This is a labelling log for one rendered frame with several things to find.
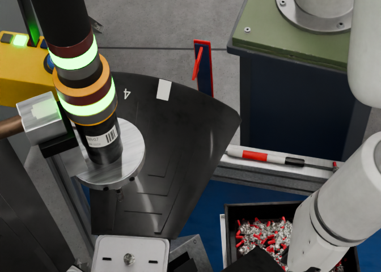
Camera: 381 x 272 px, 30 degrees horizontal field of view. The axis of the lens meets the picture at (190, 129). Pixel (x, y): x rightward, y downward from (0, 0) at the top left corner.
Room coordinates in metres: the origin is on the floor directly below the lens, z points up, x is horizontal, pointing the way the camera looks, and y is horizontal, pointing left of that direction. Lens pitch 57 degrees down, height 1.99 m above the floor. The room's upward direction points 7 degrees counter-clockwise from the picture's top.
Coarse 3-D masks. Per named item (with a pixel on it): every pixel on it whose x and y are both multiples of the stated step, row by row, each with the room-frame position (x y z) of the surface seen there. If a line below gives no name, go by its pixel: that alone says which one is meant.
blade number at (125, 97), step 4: (120, 88) 0.56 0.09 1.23; (124, 88) 0.56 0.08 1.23; (128, 88) 0.57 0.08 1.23; (132, 88) 0.57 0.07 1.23; (120, 92) 0.56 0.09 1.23; (124, 92) 0.56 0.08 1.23; (128, 92) 0.56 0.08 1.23; (132, 92) 0.56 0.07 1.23; (120, 96) 0.55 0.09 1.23; (124, 96) 0.55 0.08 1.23; (128, 96) 0.55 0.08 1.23; (132, 96) 0.55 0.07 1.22; (120, 100) 0.55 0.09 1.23; (124, 100) 0.55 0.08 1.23; (128, 100) 0.55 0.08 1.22; (132, 100) 0.55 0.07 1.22
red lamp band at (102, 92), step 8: (56, 88) 0.32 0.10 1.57; (104, 88) 0.32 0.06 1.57; (64, 96) 0.31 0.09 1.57; (72, 96) 0.31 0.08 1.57; (80, 96) 0.31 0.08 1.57; (88, 96) 0.31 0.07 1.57; (96, 96) 0.31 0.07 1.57; (72, 104) 0.31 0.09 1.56; (80, 104) 0.31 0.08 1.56; (88, 104) 0.31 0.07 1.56
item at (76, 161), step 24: (48, 96) 0.33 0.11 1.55; (24, 120) 0.31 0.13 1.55; (48, 120) 0.31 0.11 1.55; (120, 120) 0.36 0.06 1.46; (48, 144) 0.30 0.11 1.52; (72, 144) 0.30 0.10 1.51; (144, 144) 0.33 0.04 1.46; (72, 168) 0.31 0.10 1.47; (96, 168) 0.31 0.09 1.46; (120, 168) 0.31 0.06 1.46
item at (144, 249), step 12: (96, 240) 0.36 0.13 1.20; (108, 240) 0.36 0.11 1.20; (120, 240) 0.36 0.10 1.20; (132, 240) 0.36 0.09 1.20; (144, 240) 0.35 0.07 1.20; (156, 240) 0.35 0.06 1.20; (96, 252) 0.35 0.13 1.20; (108, 252) 0.35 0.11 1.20; (120, 252) 0.34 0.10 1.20; (132, 252) 0.34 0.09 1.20; (144, 252) 0.34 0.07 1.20; (156, 252) 0.34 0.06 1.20; (168, 252) 0.34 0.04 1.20; (96, 264) 0.33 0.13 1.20; (108, 264) 0.33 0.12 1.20; (120, 264) 0.33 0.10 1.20; (132, 264) 0.33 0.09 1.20; (144, 264) 0.32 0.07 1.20; (156, 264) 0.32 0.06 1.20
